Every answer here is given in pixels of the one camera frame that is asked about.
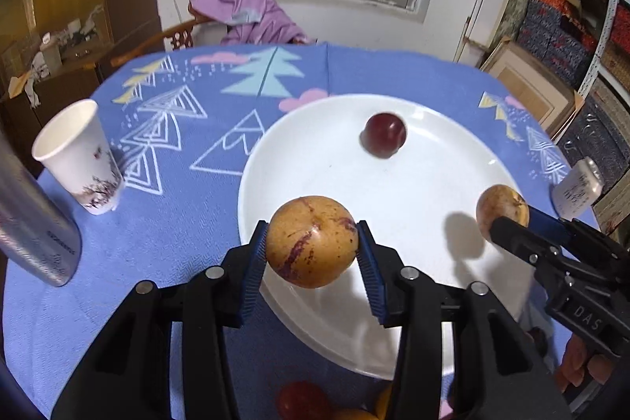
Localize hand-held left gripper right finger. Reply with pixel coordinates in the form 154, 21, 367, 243
355, 220, 572, 420

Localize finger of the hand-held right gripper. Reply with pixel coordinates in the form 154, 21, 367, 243
489, 216, 568, 269
528, 207, 630, 264

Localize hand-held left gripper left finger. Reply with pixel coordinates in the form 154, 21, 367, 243
52, 220, 269, 420

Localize small yellow purple-striped melon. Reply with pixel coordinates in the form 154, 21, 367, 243
475, 185, 530, 239

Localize large yellow purple-striped melon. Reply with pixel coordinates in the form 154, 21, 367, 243
266, 196, 358, 289

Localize white oval plate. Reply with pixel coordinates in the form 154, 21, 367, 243
237, 94, 533, 381

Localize person's right hand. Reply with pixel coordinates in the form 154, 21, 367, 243
555, 335, 613, 394

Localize small white plastic bottle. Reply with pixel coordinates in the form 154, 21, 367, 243
551, 157, 604, 221

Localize blue printed tablecloth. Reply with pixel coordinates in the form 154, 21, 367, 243
0, 42, 604, 420

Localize small orange tangerine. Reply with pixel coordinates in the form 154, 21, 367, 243
374, 383, 395, 419

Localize red tomato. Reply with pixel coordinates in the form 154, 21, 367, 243
276, 381, 334, 420

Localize dark red plum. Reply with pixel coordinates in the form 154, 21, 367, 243
361, 112, 408, 159

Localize wooden picture frames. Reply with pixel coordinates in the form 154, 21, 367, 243
480, 36, 586, 140

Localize stack of patterned boxes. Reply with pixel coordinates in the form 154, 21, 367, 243
514, 0, 630, 224

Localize white paper cup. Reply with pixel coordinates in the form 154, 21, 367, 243
30, 99, 124, 215

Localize silver metal bottle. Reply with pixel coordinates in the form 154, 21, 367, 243
0, 125, 82, 288

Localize wooden chair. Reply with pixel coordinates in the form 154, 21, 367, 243
109, 19, 212, 67

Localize purple cloth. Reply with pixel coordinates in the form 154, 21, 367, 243
188, 0, 316, 46

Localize wooden cabinet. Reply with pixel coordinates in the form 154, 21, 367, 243
0, 0, 163, 185

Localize white metal rack post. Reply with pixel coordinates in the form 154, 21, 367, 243
576, 0, 621, 97

